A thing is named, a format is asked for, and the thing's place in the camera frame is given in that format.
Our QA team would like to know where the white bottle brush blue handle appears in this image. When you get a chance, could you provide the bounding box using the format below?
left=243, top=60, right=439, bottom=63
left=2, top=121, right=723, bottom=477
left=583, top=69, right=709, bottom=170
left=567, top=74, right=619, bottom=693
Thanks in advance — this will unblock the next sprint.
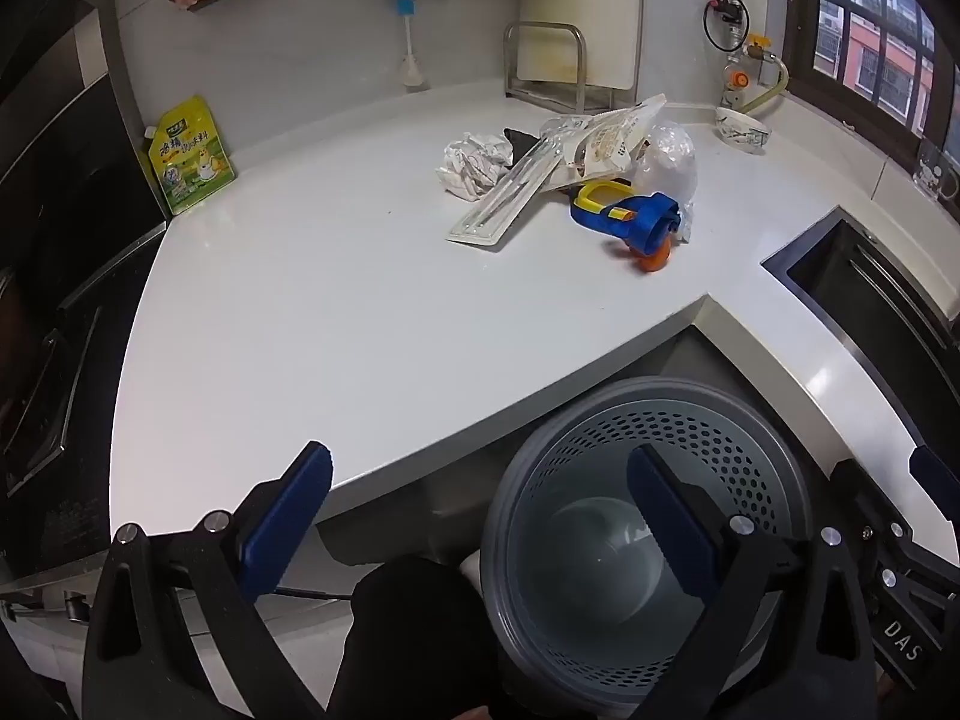
left=394, top=0, right=428, bottom=87

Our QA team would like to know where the black cable loop device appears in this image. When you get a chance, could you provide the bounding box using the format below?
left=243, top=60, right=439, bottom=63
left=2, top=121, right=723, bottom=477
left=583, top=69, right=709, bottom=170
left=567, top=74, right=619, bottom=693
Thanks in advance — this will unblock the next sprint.
left=703, top=0, right=751, bottom=53

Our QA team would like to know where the clear plastic bag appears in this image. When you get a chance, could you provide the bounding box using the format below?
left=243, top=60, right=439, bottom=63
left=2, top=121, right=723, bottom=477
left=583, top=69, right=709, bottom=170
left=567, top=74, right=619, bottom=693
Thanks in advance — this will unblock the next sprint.
left=634, top=120, right=698, bottom=241

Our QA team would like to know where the grey perforated trash bin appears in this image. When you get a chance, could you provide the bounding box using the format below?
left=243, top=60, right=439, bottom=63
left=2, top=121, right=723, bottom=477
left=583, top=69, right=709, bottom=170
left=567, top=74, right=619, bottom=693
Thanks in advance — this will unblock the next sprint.
left=480, top=376, right=815, bottom=717

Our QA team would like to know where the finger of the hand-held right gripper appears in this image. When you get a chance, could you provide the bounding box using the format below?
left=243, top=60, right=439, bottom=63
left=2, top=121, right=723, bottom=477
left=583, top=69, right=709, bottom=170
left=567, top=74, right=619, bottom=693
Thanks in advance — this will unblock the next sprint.
left=909, top=446, right=960, bottom=522
left=829, top=459, right=912, bottom=541

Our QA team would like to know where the white clear snack packet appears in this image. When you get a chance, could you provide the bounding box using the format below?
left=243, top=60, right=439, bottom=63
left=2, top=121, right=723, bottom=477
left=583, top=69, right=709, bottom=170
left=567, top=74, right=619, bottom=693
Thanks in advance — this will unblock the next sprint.
left=536, top=94, right=668, bottom=196

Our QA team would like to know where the patterned ceramic bowl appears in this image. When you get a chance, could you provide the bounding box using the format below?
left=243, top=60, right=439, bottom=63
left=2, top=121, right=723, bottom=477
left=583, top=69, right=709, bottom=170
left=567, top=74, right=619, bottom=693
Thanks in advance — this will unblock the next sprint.
left=714, top=106, right=773, bottom=152

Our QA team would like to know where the person's dark clothed leg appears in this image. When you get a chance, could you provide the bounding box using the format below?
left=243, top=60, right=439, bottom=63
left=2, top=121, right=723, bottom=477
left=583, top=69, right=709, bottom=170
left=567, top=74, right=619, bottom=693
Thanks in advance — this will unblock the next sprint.
left=330, top=555, right=500, bottom=720

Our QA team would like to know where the printed glass mug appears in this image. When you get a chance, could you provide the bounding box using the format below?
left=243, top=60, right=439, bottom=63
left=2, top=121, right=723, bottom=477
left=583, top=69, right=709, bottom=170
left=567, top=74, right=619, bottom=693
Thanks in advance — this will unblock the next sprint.
left=913, top=139, right=960, bottom=203

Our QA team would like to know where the black kitchen sink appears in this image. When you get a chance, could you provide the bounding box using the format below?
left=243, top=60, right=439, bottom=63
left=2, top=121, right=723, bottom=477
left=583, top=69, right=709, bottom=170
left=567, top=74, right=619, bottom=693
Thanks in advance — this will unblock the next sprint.
left=761, top=206, right=960, bottom=466

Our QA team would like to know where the long clear plastic package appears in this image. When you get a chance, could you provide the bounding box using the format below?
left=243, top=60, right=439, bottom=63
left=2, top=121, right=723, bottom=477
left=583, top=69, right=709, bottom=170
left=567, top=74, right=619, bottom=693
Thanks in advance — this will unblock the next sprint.
left=448, top=136, right=571, bottom=247

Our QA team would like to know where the yellow seasoning pouch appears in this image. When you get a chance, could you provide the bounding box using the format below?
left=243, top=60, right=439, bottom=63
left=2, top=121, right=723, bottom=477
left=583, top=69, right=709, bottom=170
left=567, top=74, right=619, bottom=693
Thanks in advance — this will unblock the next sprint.
left=139, top=95, right=237, bottom=216

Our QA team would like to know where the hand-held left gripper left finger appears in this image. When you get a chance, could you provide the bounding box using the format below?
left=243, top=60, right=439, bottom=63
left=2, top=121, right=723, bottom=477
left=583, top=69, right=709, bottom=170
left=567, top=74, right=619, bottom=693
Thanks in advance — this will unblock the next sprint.
left=81, top=441, right=353, bottom=720

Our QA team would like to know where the green gas hose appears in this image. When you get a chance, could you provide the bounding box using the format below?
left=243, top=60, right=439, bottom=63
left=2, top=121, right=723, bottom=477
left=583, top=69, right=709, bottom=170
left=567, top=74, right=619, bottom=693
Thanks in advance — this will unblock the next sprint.
left=739, top=56, right=792, bottom=117

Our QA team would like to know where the blue yellow plastic toy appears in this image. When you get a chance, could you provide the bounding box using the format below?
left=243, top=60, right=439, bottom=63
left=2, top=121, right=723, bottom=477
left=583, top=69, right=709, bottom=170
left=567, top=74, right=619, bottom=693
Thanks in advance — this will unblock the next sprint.
left=568, top=180, right=685, bottom=273

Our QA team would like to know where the metal cabinet handle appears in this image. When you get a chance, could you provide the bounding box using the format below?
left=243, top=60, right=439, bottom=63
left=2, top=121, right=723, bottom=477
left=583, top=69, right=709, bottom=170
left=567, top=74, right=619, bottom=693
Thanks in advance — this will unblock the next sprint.
left=0, top=591, right=95, bottom=623

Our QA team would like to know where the yellow handle gas valve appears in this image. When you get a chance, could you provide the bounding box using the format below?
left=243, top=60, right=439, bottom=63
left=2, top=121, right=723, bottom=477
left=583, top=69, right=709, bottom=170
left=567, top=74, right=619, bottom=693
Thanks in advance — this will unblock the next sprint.
left=742, top=36, right=781, bottom=87

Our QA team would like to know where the dark grey cloth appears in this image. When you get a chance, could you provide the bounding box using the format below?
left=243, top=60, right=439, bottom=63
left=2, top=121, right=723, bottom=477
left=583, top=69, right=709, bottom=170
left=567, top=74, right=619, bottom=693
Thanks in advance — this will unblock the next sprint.
left=501, top=127, right=542, bottom=166

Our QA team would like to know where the white paper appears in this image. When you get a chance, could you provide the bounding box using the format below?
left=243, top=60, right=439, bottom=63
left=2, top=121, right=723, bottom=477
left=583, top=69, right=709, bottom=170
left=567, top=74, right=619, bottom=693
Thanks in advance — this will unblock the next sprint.
left=436, top=130, right=517, bottom=202

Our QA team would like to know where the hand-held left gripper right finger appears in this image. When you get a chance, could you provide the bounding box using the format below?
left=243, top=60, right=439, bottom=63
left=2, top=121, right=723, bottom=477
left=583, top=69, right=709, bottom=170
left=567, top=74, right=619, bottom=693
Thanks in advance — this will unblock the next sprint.
left=627, top=444, right=880, bottom=720

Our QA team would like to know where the white cutting board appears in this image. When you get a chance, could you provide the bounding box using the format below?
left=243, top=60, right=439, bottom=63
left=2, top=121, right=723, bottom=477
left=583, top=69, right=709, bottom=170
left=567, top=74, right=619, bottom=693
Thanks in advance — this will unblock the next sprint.
left=517, top=0, right=644, bottom=91

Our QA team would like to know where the dark framed window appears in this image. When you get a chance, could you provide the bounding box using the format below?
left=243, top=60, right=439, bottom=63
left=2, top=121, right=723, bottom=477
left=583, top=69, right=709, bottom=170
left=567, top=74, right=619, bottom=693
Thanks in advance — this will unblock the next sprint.
left=795, top=0, right=960, bottom=158

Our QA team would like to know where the metal cutting board rack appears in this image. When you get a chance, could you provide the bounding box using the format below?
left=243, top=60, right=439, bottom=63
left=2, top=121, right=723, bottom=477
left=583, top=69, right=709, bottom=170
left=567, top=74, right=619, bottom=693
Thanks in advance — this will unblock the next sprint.
left=502, top=21, right=623, bottom=113

